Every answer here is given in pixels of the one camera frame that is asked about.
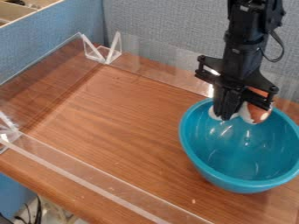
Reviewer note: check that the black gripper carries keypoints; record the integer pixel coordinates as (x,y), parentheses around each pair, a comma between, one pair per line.
(232,90)

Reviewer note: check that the white and brown mushroom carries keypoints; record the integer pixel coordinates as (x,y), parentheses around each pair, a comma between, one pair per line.
(250,112)

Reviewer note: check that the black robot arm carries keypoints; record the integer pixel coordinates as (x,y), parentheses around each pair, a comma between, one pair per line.
(253,22)

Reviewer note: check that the blue plastic bowl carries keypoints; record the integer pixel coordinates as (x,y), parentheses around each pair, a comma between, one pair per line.
(244,158)

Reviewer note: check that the clear acrylic front barrier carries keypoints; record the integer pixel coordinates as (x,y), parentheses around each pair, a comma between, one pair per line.
(139,201)

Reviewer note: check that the wooden shelf box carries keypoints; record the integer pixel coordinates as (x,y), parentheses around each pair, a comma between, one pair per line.
(18,9)

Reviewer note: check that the clear acrylic corner bracket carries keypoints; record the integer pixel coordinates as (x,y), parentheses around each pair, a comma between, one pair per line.
(101,53)

